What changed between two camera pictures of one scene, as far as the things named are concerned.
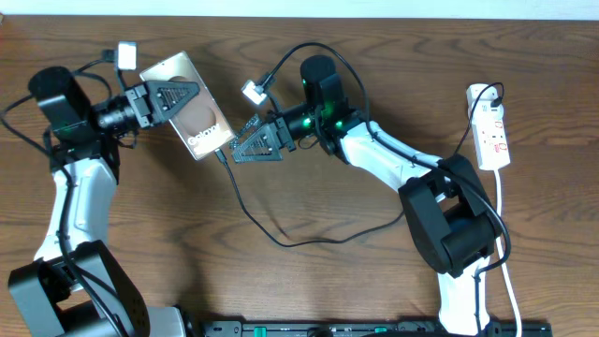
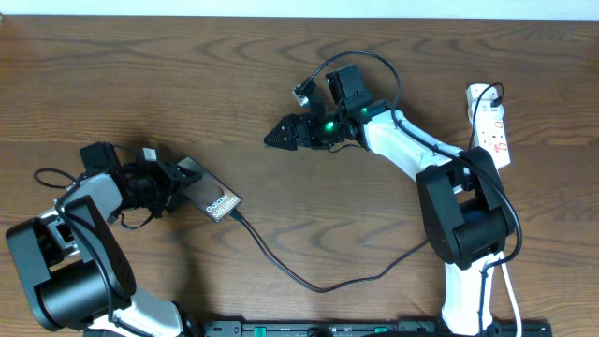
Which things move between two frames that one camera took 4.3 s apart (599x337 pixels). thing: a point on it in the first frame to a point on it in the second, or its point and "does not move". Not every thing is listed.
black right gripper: x=275 y=138 to x=290 y=123
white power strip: x=489 y=127 does not move
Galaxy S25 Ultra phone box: x=199 y=122 to x=212 y=196
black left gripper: x=146 y=103 to x=168 y=183
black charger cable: x=220 y=157 to x=400 y=265
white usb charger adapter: x=483 y=109 does not move
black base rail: x=372 y=329 does not move
